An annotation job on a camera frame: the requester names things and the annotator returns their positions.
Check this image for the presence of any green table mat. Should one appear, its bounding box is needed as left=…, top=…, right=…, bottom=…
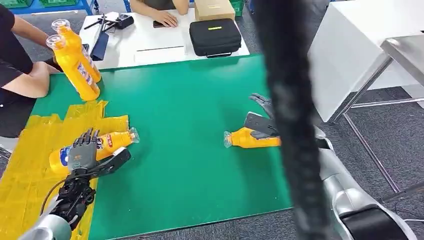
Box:
left=31, top=54, right=294, bottom=240

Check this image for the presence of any black braided cable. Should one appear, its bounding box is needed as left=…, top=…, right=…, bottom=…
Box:
left=253, top=0, right=333, bottom=240

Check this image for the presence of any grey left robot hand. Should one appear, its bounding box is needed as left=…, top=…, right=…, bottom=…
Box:
left=67, top=128, right=132, bottom=178

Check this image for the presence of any green plastic crate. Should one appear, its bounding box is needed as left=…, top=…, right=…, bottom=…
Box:
left=230, top=0, right=246, bottom=17
left=39, top=0, right=83, bottom=8
left=0, top=0, right=34, bottom=9

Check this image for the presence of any dark blue pouch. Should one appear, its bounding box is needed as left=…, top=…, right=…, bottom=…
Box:
left=90, top=31, right=110, bottom=62

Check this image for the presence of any steel frame table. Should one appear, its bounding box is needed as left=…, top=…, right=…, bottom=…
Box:
left=331, top=34, right=424, bottom=203

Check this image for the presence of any brown cardboard box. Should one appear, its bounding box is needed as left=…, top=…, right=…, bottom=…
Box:
left=193, top=0, right=236, bottom=22

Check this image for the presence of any black folding tripod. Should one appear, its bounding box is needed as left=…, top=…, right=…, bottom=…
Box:
left=83, top=14, right=117, bottom=34

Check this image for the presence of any orange drink bottle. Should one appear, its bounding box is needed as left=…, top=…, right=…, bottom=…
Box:
left=51, top=18, right=102, bottom=84
left=223, top=127, right=282, bottom=149
left=45, top=34, right=101, bottom=102
left=48, top=127, right=141, bottom=175

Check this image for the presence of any black zip case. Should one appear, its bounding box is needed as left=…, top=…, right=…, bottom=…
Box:
left=189, top=18, right=243, bottom=59

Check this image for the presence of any person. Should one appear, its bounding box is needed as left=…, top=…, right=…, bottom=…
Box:
left=0, top=3, right=63, bottom=138
left=129, top=0, right=190, bottom=28

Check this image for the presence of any blue metal rack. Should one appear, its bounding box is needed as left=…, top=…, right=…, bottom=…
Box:
left=9, top=0, right=132, bottom=16

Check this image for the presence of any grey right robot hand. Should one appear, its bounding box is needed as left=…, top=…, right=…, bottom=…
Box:
left=243, top=93, right=282, bottom=140

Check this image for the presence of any yellow plastic sheet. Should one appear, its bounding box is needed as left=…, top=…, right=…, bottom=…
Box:
left=0, top=100, right=130, bottom=240

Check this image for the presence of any white cabinet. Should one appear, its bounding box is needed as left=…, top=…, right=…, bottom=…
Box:
left=308, top=0, right=424, bottom=123

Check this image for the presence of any white table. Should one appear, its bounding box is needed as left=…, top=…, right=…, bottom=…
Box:
left=78, top=8, right=251, bottom=70

